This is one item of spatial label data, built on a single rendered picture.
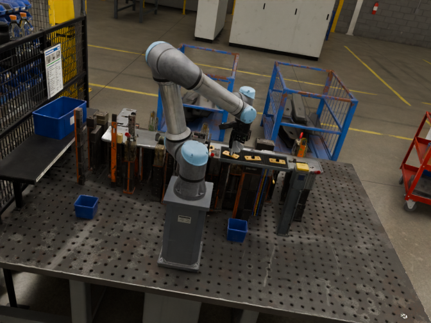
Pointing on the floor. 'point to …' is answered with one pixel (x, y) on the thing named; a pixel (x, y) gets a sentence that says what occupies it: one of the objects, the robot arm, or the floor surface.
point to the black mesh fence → (38, 98)
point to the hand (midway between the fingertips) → (231, 152)
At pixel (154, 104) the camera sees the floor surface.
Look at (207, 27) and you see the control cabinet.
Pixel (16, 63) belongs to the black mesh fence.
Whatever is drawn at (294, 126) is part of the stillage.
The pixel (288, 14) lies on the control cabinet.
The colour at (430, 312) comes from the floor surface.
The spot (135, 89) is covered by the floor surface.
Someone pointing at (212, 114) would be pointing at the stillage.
